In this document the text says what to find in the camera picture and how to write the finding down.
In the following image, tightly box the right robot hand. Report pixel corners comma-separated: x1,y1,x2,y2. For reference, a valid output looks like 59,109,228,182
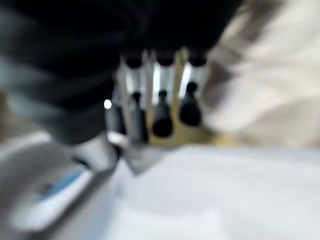
0,0,245,175

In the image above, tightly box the silver robot leg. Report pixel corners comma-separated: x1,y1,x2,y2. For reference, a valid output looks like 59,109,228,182
0,132,118,240

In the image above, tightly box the beige soft cloth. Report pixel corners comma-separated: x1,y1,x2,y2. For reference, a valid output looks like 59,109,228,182
203,0,320,150

